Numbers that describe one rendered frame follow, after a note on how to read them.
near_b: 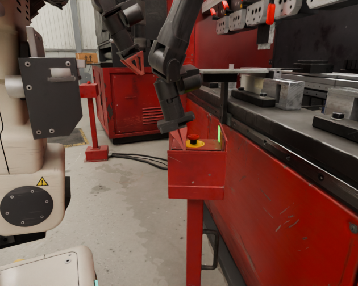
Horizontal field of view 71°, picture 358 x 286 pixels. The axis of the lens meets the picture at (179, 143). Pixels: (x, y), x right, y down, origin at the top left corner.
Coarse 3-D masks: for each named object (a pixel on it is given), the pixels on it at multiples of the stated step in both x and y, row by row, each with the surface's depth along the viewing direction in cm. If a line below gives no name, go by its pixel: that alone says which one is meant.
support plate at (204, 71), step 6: (204, 72) 92; (210, 72) 93; (216, 72) 93; (222, 72) 94; (228, 72) 94; (234, 72) 94; (240, 72) 95; (246, 72) 95; (252, 72) 96; (258, 72) 96; (264, 72) 96
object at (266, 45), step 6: (264, 24) 99; (258, 30) 104; (264, 30) 99; (270, 30) 96; (258, 36) 104; (264, 36) 100; (270, 36) 97; (258, 42) 105; (264, 42) 100; (270, 42) 97; (258, 48) 107; (264, 48) 102
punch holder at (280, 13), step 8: (280, 0) 83; (288, 0) 78; (296, 0) 74; (304, 0) 75; (280, 8) 82; (288, 8) 78; (296, 8) 76; (304, 8) 76; (280, 16) 83; (288, 16) 83; (296, 16) 83; (304, 16) 83
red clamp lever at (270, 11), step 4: (272, 0) 82; (268, 4) 83; (272, 4) 82; (268, 8) 83; (272, 8) 82; (268, 12) 83; (272, 12) 83; (268, 16) 83; (272, 16) 83; (268, 20) 84; (272, 20) 84; (268, 24) 85
